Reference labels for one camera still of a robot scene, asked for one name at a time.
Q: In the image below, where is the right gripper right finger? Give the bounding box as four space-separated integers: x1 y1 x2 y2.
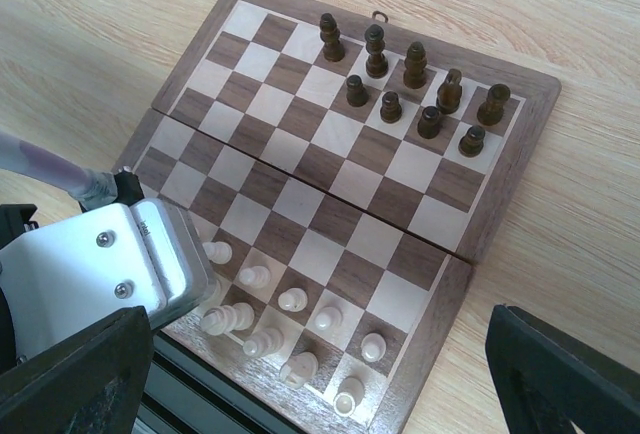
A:
485 305 639 433

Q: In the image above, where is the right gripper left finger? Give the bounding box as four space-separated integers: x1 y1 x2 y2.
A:
1 306 154 433

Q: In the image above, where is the dark pawn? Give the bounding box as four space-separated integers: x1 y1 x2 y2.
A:
346 74 369 107
417 106 441 139
458 125 486 158
380 91 402 124

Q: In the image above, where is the dark rook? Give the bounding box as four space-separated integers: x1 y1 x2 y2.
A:
476 83 511 126

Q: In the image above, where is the dark king piece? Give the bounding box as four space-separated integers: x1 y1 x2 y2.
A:
364 24 388 79

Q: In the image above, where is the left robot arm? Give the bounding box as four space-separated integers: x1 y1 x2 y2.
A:
1 204 43 374

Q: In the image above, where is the light chess pieces row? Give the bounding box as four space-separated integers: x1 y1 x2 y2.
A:
195 248 406 424

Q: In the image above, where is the wooden chess board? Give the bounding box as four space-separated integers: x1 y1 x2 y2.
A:
119 0 561 433

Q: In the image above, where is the black aluminium frame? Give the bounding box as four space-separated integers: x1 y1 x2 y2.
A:
138 333 302 433

